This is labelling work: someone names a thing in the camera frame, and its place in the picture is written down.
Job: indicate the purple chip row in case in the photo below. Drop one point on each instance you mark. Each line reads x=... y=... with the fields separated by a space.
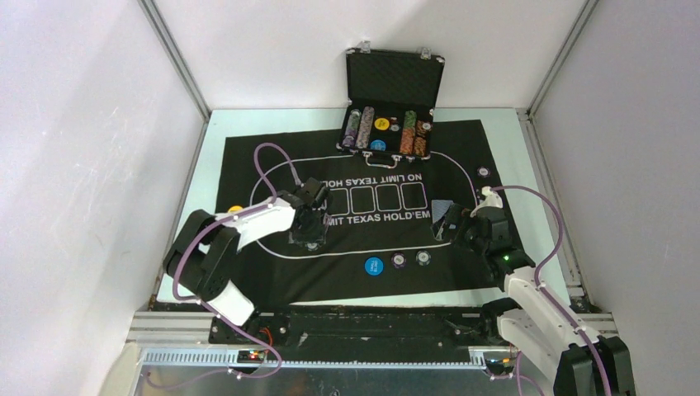
x=351 y=129

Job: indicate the black aluminium chip case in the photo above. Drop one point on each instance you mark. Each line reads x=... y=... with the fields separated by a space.
x=392 y=82

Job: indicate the green orange chip row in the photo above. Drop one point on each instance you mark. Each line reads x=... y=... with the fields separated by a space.
x=408 y=133

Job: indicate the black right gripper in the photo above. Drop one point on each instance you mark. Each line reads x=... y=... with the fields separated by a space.
x=451 y=215

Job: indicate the purple chip bottom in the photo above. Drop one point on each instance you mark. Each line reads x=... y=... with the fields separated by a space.
x=398 y=260

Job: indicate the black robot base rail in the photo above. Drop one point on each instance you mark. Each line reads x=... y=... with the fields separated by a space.
x=366 y=335

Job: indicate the pink grey chip row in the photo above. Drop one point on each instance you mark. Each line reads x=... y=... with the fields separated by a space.
x=364 y=128

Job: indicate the blue yellow chip bottom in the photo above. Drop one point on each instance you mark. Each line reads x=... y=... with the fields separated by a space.
x=423 y=257

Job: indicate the blue button in case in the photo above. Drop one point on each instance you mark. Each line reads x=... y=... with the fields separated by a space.
x=378 y=145

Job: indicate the yellow button in case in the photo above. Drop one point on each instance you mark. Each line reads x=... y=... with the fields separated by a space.
x=382 y=123

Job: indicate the brown chip row in case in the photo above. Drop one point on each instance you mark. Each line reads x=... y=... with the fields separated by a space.
x=422 y=130

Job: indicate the black poker felt mat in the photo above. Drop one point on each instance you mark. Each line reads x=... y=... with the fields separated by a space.
x=374 y=211

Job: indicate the blue round button chip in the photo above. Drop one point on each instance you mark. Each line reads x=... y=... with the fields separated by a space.
x=374 y=266

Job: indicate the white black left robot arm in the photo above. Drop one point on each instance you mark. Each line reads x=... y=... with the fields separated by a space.
x=201 y=258

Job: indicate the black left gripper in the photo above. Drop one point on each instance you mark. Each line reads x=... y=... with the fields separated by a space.
x=317 y=236

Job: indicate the blue card deck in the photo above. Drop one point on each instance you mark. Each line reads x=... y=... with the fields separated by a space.
x=438 y=208

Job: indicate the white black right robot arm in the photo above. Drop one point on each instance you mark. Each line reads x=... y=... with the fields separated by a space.
x=573 y=355

